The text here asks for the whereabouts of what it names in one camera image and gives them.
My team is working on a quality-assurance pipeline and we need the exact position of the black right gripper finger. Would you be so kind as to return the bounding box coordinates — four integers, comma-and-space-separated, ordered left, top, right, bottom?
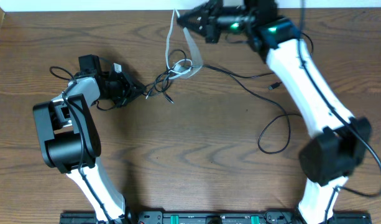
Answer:
196, 0, 223, 12
177, 8, 212, 36

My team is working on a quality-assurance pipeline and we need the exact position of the white cable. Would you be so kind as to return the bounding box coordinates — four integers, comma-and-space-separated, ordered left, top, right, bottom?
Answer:
164, 8, 204, 80

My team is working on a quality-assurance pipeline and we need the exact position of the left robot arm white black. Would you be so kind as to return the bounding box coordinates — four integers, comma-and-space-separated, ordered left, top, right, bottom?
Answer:
33, 54, 145, 223

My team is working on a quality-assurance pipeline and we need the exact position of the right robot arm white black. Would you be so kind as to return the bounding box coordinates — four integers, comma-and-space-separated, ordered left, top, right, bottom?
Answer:
177, 1, 371, 223

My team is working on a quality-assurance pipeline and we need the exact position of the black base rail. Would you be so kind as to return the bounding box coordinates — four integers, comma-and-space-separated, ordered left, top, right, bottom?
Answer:
59, 210, 372, 224

